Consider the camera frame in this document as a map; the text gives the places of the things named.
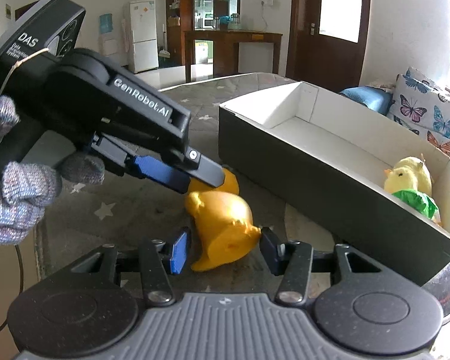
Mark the grey knitted gloved hand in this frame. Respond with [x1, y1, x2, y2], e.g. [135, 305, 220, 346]
[0, 95, 107, 246]

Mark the white refrigerator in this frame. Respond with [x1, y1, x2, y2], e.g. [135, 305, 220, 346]
[123, 0, 159, 73]

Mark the butterfly print pillow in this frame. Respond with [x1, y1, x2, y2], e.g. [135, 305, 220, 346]
[387, 67, 450, 157]

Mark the wooden shelf cabinet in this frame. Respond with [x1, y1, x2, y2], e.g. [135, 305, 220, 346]
[166, 0, 241, 65]

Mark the dark wooden table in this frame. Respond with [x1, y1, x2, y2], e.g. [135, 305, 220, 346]
[183, 29, 283, 83]

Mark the yellow plush chick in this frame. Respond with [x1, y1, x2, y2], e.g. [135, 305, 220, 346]
[384, 154, 433, 197]

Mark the orange rubber duck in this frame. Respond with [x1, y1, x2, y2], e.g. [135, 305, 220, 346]
[184, 169, 262, 272]

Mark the dark wooden door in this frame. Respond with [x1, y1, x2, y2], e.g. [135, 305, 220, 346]
[286, 0, 371, 93]

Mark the white cardboard box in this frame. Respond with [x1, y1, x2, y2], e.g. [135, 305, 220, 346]
[218, 82, 450, 285]

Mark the blue sofa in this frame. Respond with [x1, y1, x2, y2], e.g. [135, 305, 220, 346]
[340, 86, 392, 116]

